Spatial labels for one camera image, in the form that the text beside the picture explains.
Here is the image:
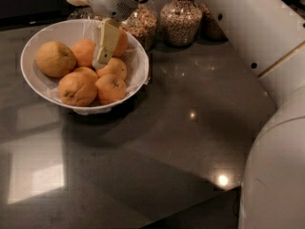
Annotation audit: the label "large orange far left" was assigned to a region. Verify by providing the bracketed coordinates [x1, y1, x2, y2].
[35, 41, 76, 78]

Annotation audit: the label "white bowl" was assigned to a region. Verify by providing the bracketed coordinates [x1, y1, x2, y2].
[20, 19, 150, 115]

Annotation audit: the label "small orange centre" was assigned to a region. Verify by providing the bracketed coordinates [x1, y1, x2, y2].
[74, 67, 98, 82]

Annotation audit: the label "glass jar far left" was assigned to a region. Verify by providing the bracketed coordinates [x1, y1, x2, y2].
[69, 0, 97, 19]

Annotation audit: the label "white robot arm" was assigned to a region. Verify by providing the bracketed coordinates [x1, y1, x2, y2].
[65, 0, 305, 229]

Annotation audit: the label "glass jar round grains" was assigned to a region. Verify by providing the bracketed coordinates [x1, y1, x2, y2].
[160, 0, 202, 48]

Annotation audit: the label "orange top back right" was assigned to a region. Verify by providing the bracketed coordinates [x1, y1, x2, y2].
[113, 27, 129, 57]

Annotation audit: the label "glass jar mixed cereal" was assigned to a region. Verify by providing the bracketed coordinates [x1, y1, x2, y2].
[122, 0, 158, 52]

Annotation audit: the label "orange front right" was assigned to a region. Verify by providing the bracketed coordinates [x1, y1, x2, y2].
[95, 74, 127, 105]

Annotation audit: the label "glass jar brown grains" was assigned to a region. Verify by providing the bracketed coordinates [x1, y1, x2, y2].
[199, 4, 227, 42]

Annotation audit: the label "orange back middle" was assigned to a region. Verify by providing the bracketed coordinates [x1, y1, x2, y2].
[71, 38, 95, 68]

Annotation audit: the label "orange front left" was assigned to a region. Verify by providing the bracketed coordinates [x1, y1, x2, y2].
[58, 73, 97, 107]

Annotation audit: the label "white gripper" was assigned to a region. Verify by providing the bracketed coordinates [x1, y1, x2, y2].
[67, 0, 137, 70]

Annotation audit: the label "orange centre right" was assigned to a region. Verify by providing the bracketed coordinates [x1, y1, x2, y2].
[96, 57, 127, 80]

